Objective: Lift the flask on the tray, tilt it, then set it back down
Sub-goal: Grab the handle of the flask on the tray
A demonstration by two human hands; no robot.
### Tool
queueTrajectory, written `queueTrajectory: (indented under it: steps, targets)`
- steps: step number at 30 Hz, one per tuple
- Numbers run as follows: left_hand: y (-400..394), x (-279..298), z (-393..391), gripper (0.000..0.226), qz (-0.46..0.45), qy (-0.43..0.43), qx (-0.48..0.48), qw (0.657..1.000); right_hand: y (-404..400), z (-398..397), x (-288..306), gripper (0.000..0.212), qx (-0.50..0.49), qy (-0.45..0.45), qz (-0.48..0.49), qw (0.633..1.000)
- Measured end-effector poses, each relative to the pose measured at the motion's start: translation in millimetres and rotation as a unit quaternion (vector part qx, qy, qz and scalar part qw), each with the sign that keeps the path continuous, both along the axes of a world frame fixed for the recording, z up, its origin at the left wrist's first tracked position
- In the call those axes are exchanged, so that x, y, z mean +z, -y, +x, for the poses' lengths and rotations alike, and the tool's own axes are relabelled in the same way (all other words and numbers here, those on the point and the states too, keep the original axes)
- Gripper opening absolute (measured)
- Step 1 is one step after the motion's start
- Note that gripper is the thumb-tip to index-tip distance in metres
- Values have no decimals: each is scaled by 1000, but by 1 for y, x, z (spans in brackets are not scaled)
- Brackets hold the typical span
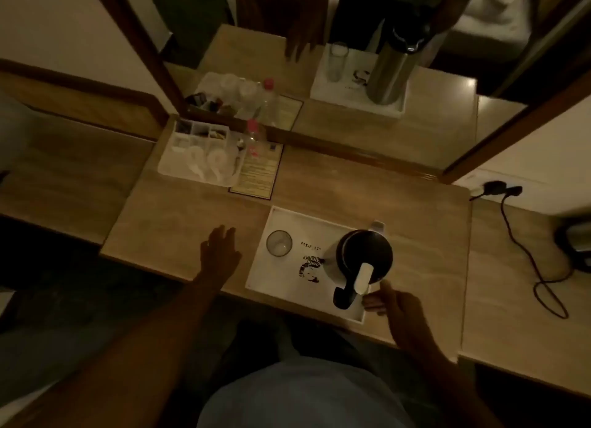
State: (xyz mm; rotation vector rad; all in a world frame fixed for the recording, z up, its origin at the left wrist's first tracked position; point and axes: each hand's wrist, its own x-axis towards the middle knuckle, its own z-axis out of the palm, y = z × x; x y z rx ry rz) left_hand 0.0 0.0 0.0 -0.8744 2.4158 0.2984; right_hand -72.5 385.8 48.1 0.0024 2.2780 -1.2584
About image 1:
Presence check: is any person's left hand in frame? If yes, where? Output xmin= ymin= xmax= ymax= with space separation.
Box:
xmin=199 ymin=225 xmax=243 ymax=283

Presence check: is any white cup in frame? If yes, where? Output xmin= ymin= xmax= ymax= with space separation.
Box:
xmin=186 ymin=146 xmax=207 ymax=172
xmin=206 ymin=149 xmax=228 ymax=177

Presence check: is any clear drinking glass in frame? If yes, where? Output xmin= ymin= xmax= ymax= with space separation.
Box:
xmin=265 ymin=230 xmax=294 ymax=258

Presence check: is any black power plug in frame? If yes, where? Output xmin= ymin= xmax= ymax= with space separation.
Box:
xmin=469 ymin=180 xmax=507 ymax=202

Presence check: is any wooden framed mirror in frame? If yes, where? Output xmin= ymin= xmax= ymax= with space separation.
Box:
xmin=87 ymin=0 xmax=591 ymax=185

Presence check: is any person's light shirt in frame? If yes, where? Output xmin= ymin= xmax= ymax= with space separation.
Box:
xmin=198 ymin=355 xmax=417 ymax=428

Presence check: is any black plug with cable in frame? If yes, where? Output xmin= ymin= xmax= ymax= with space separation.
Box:
xmin=500 ymin=186 xmax=576 ymax=320

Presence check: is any black round appliance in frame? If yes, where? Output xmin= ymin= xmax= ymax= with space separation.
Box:
xmin=555 ymin=217 xmax=591 ymax=274

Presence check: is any pink cap water bottle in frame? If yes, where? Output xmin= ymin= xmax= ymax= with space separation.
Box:
xmin=244 ymin=118 xmax=262 ymax=159

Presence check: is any dark framed information card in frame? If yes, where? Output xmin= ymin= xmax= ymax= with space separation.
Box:
xmin=229 ymin=141 xmax=285 ymax=201

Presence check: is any white printed tray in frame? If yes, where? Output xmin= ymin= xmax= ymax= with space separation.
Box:
xmin=245 ymin=205 xmax=387 ymax=325

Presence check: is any black steel electric kettle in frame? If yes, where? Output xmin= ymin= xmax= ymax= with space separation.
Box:
xmin=322 ymin=220 xmax=394 ymax=311

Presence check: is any white wall socket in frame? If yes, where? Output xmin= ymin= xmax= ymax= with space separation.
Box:
xmin=453 ymin=168 xmax=513 ymax=199

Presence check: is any person's right forearm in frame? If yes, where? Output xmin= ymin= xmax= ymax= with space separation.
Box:
xmin=406 ymin=334 xmax=506 ymax=428

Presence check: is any person's left forearm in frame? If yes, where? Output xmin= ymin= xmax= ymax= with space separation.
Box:
xmin=0 ymin=275 xmax=228 ymax=428

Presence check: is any person's right hand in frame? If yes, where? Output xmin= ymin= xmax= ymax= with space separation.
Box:
xmin=361 ymin=280 xmax=437 ymax=350

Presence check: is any white compartment condiment tray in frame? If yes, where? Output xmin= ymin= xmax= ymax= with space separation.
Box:
xmin=157 ymin=118 xmax=246 ymax=188

